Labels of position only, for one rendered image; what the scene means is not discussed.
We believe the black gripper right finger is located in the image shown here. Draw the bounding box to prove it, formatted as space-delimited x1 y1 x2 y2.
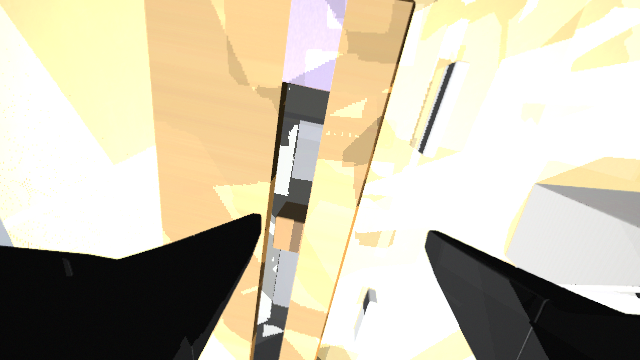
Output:
424 230 640 360

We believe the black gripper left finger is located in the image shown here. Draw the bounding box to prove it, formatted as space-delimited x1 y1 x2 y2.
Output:
0 213 262 360

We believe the small tan block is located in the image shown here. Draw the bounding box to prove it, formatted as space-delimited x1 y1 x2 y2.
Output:
273 201 308 253

